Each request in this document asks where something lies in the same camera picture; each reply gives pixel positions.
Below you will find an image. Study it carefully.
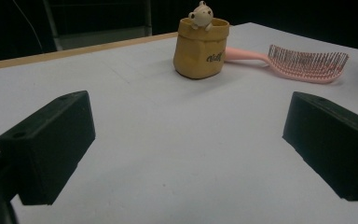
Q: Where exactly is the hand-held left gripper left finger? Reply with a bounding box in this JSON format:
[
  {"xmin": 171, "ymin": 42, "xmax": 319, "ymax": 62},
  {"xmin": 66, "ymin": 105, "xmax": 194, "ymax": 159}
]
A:
[{"xmin": 0, "ymin": 90, "xmax": 97, "ymax": 206}]

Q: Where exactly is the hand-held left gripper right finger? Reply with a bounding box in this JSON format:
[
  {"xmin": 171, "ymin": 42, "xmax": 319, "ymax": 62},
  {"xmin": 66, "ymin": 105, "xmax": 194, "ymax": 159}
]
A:
[{"xmin": 282, "ymin": 91, "xmax": 358, "ymax": 202}]

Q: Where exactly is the pink hairbrush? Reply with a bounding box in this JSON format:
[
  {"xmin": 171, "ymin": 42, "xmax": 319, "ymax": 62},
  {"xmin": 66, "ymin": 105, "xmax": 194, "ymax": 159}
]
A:
[{"xmin": 224, "ymin": 44, "xmax": 350, "ymax": 84}]

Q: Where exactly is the tan cup with bear figure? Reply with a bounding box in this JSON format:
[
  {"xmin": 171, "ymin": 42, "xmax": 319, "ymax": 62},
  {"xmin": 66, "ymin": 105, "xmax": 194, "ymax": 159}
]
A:
[{"xmin": 172, "ymin": 0, "xmax": 231, "ymax": 80}]

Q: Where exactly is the white metal stand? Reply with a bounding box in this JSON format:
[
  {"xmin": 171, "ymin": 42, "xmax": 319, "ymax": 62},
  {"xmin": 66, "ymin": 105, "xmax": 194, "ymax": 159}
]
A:
[{"xmin": 42, "ymin": 0, "xmax": 153, "ymax": 52}]

